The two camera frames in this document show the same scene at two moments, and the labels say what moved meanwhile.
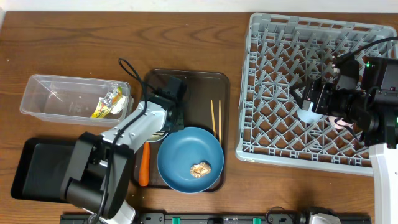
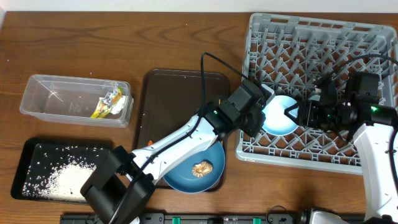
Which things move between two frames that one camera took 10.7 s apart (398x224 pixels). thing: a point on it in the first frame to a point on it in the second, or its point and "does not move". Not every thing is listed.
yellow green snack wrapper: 106,102 does not move
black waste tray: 45,166 does not move
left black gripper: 181,126 to 255,129
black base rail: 219,218 does not move
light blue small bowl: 157,136 to 276,122
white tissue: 119,106 does not move
